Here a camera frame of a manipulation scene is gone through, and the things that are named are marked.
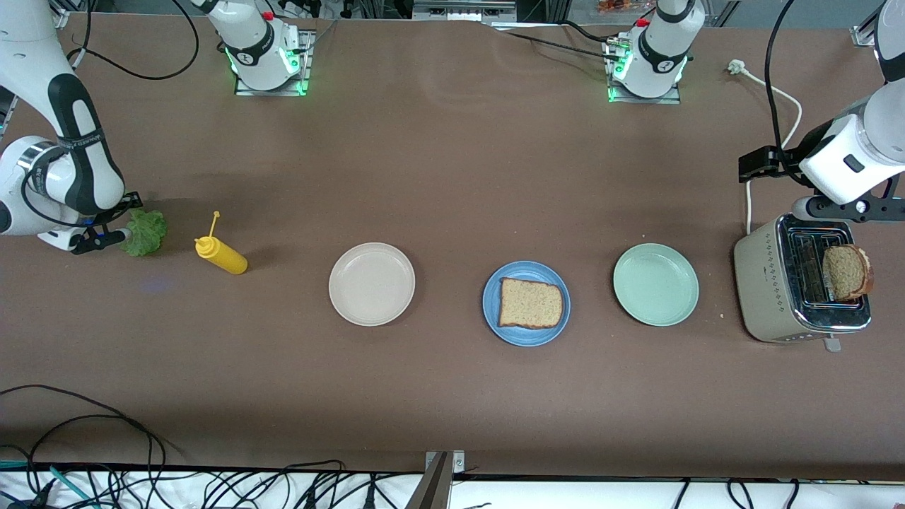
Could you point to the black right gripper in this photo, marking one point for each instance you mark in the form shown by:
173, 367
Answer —
101, 234

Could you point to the aluminium frame profile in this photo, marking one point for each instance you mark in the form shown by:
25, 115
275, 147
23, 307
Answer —
864, 35

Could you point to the colourful snack packet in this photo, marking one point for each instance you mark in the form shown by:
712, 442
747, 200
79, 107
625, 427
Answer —
619, 6

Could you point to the green plate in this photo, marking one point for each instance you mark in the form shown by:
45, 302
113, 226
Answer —
656, 284

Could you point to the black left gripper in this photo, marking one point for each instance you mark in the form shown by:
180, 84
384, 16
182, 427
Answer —
790, 160

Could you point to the green lettuce leaf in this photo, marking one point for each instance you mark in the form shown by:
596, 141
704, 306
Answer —
148, 233

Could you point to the yellow mustard squeeze bottle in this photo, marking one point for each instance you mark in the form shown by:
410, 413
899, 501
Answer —
226, 260

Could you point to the blue plate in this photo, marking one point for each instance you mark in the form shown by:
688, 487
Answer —
523, 339

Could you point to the brown bread slice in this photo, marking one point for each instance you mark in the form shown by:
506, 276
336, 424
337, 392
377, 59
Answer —
530, 304
845, 272

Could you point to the grey metal box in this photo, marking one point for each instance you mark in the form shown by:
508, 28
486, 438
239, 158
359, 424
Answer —
463, 10

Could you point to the beige chrome toaster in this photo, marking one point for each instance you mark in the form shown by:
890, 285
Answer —
767, 283

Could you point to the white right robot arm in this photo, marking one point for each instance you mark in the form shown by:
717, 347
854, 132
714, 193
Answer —
28, 42

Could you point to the beige plate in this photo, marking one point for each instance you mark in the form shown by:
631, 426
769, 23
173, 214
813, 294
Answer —
371, 283

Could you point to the metal table edge bracket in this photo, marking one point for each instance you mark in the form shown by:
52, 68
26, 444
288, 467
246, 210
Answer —
442, 466

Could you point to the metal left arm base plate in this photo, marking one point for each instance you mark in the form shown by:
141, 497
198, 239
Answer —
647, 100

